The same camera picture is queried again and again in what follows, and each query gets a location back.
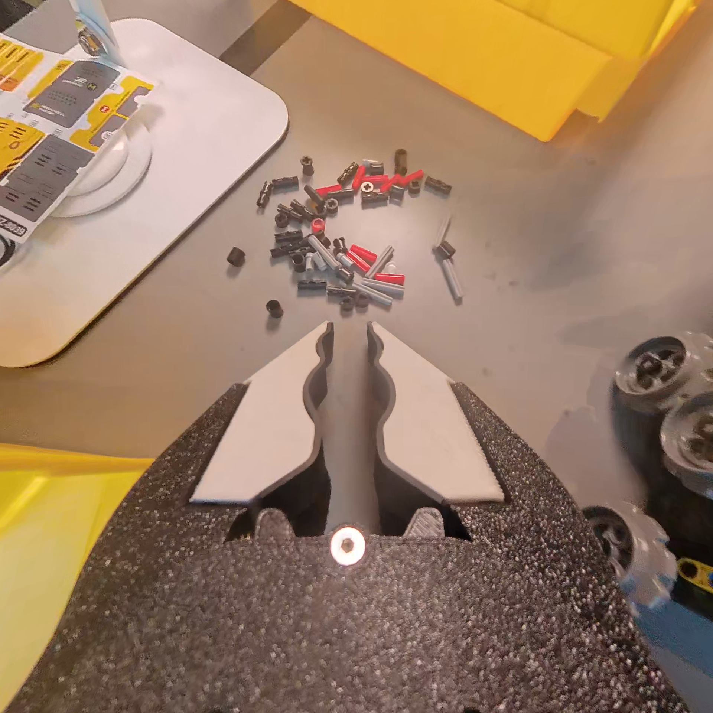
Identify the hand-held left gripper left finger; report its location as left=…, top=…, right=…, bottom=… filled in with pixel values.
left=190, top=323, right=335, bottom=509

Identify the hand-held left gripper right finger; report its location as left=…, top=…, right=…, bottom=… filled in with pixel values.
left=368, top=323, right=505, bottom=504

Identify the black yellow toy brick vehicle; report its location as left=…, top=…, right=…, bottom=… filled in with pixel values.
left=580, top=331, right=713, bottom=675

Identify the white document stand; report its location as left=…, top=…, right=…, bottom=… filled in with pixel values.
left=0, top=0, right=292, bottom=368

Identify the grey desk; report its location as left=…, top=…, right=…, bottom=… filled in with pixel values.
left=0, top=0, right=713, bottom=669

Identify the grey axle pin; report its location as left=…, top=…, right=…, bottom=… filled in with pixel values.
left=434, top=216, right=465, bottom=305

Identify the pile of small brick parts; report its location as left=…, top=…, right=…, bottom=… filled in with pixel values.
left=227, top=147, right=455, bottom=320

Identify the yellow plastic bin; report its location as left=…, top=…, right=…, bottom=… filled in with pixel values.
left=0, top=443, right=154, bottom=697

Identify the sticker sheet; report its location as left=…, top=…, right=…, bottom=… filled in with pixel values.
left=0, top=34, right=157, bottom=240

